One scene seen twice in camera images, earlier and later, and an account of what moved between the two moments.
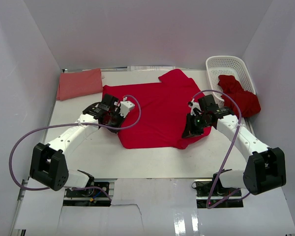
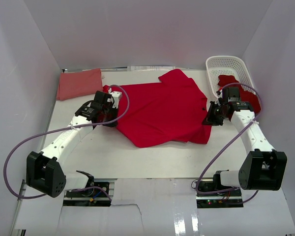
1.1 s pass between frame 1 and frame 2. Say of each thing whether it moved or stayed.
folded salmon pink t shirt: stayed
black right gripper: moved
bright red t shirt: moved
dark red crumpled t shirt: stayed
